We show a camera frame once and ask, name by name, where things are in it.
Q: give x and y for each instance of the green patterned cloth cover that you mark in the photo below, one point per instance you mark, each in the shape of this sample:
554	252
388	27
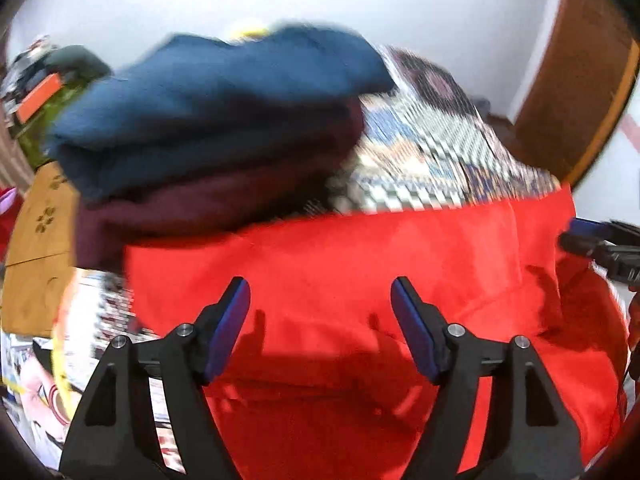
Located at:
45	120

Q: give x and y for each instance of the red zip jacket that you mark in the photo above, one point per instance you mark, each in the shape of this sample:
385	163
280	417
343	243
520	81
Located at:
360	270

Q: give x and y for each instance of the brown wooden door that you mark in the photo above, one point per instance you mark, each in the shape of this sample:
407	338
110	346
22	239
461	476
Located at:
580	75

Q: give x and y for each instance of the folded blue jeans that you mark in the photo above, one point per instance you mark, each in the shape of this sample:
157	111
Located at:
215	105

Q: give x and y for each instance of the wooden lap desk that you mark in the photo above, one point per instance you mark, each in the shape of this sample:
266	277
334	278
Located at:
40	250

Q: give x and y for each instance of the orange box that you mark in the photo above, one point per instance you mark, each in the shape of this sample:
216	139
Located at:
40	95

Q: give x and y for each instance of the yellow rounded object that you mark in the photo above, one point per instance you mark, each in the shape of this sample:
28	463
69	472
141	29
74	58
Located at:
247	30

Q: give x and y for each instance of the dark grey cushion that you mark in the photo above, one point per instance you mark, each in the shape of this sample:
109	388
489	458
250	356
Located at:
77	60

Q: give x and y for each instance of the red plush toy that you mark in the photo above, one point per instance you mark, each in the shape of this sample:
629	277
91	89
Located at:
7	220

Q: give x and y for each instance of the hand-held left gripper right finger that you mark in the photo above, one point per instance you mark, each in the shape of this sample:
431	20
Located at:
417	330

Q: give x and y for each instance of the folded maroon garment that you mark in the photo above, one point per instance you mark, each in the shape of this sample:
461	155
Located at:
200	205

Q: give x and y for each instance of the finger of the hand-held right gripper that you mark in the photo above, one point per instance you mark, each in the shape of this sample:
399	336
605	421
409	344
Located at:
595	252
587	228

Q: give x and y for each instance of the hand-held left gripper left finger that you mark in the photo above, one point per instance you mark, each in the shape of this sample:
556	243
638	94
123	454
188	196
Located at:
227	325

